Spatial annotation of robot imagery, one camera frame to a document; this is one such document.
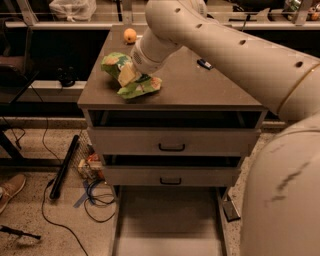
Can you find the white plastic bag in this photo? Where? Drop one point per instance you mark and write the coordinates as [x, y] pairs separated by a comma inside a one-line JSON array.
[[73, 10]]

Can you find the green rice chip bag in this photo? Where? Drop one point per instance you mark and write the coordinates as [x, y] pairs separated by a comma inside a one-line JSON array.
[[146, 84]]

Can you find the blue snack bar wrapper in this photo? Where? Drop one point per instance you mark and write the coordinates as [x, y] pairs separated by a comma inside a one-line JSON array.
[[204, 64]]

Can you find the black tube on floor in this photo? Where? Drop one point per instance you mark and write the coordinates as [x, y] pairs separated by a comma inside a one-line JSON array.
[[56, 188]]

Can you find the top drawer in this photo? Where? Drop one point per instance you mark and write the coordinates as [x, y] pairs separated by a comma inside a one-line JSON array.
[[165, 141]]

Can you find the grey drawer cabinet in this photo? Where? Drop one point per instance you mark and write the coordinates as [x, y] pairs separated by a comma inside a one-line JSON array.
[[190, 97]]

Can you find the black tool on floor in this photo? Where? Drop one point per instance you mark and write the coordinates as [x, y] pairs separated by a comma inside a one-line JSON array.
[[9, 230]]

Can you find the black power adapter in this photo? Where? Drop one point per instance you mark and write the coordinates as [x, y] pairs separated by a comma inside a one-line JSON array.
[[231, 212]]

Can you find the black headset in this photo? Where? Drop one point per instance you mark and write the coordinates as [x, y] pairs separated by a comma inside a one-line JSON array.
[[67, 77]]

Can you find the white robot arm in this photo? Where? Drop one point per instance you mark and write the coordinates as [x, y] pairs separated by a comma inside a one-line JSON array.
[[281, 209]]

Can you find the orange fruit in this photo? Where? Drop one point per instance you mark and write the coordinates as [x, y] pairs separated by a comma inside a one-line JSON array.
[[130, 36]]

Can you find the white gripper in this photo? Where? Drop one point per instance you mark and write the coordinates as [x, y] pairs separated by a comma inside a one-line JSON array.
[[142, 63]]

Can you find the middle drawer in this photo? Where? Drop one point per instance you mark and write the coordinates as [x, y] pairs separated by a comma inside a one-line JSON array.
[[172, 176]]

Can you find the small clutter pile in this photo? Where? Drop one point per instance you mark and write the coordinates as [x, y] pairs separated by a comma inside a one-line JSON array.
[[91, 168]]

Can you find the tan shoe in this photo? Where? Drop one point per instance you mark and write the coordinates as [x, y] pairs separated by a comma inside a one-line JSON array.
[[9, 189]]

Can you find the open bottom drawer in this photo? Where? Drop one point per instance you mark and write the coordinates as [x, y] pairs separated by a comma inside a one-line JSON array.
[[169, 221]]

